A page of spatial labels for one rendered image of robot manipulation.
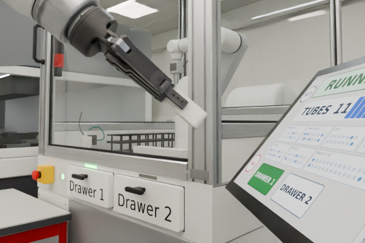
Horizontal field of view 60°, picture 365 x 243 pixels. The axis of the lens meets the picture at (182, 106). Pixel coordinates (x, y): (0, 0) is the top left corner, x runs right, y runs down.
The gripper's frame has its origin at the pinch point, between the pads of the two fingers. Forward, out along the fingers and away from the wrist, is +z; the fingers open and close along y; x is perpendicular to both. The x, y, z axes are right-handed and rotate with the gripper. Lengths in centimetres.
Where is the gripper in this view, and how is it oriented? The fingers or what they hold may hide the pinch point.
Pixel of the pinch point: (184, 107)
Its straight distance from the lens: 49.7
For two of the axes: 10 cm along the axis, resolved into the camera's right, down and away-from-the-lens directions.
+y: -1.5, 1.2, 9.8
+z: 7.7, 6.4, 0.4
